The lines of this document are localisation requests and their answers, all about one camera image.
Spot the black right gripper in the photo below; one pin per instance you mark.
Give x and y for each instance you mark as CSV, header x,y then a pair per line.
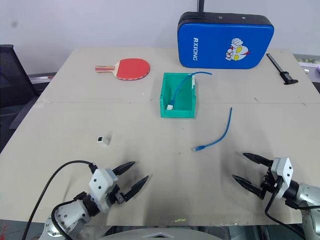
x,y
268,185

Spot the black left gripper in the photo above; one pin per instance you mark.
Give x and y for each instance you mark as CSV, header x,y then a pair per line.
x,y
115,195

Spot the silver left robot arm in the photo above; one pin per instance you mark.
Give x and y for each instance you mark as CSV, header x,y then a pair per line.
x,y
67,217

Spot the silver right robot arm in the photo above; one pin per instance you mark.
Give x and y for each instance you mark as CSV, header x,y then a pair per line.
x,y
306,197

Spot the yellow-green tape scrap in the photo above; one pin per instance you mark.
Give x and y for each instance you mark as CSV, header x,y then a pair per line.
x,y
180,220

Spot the green plastic bin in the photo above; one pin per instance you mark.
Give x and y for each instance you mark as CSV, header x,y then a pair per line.
x,y
178,113

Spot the black vernier caliper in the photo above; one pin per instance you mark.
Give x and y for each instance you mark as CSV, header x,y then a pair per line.
x,y
287,76

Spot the red table tennis paddle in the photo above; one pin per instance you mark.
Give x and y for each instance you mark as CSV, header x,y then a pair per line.
x,y
132,68

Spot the cluttered grey desk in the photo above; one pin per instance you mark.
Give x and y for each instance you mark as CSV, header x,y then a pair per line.
x,y
310,67

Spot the blue RXIONG kick pad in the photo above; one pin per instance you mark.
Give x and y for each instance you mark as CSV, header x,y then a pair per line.
x,y
220,42

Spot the black office chair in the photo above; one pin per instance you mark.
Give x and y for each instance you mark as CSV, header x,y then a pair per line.
x,y
12,75

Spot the black pole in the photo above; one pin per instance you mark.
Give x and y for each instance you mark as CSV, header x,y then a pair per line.
x,y
200,5

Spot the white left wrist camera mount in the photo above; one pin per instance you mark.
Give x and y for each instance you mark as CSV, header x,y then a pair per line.
x,y
100,185

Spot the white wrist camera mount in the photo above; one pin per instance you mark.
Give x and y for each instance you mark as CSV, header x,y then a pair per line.
x,y
283,172
100,185

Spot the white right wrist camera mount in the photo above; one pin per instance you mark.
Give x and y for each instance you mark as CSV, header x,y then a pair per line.
x,y
283,172

